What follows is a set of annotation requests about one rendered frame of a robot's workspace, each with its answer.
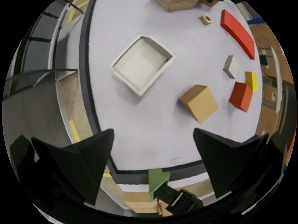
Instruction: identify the tan cube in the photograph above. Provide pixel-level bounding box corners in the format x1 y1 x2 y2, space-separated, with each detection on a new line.
179 84 218 124

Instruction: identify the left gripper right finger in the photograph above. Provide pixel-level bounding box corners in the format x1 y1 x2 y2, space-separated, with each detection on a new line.
193 128 269 199

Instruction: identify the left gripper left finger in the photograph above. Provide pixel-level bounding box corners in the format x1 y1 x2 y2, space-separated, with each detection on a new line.
31 128 115 206

